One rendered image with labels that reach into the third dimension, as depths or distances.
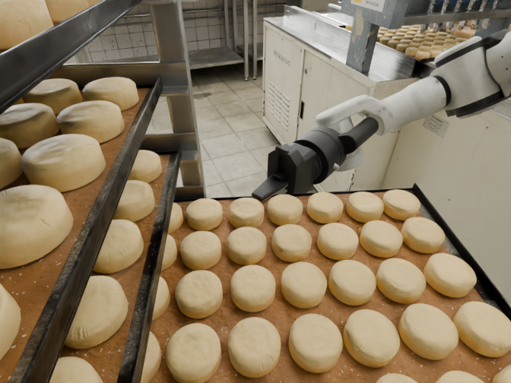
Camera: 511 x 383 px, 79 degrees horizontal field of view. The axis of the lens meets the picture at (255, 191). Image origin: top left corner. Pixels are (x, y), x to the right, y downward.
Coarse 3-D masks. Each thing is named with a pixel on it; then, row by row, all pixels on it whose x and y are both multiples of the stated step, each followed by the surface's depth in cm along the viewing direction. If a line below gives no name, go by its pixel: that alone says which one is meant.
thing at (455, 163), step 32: (416, 128) 128; (448, 128) 114; (480, 128) 103; (416, 160) 132; (448, 160) 117; (480, 160) 105; (448, 192) 120; (480, 192) 107; (448, 224) 123; (480, 224) 110; (480, 256) 112
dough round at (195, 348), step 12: (192, 324) 30; (204, 324) 30; (180, 336) 29; (192, 336) 29; (204, 336) 29; (216, 336) 30; (168, 348) 29; (180, 348) 29; (192, 348) 29; (204, 348) 29; (216, 348) 29; (168, 360) 28; (180, 360) 28; (192, 360) 28; (204, 360) 28; (216, 360) 28; (180, 372) 27; (192, 372) 27; (204, 372) 27
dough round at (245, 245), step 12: (240, 228) 40; (252, 228) 40; (228, 240) 39; (240, 240) 39; (252, 240) 39; (264, 240) 39; (228, 252) 38; (240, 252) 37; (252, 252) 37; (264, 252) 38
